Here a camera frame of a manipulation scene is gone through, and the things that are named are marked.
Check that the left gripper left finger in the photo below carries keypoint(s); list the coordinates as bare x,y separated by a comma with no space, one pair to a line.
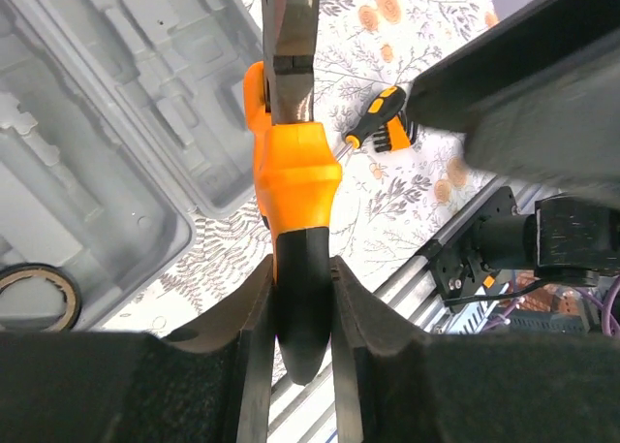
207,381

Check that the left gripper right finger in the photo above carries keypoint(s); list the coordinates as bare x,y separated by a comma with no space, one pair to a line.
545,387

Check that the black electrical tape roll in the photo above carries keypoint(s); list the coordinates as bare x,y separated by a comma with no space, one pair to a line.
38,297

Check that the orange handled pliers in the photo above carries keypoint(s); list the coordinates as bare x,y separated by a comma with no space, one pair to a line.
296,177

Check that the grey plastic tool case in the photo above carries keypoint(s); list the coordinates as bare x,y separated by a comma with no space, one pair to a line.
119,120

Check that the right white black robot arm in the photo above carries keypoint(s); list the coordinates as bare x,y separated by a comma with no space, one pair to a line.
537,99

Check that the floral table mat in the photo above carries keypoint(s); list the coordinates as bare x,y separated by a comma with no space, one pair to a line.
388,204

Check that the black hex key set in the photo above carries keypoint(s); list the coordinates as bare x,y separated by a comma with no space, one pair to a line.
399,133

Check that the aluminium mounting rail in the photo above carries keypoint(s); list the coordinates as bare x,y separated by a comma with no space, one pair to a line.
325,411

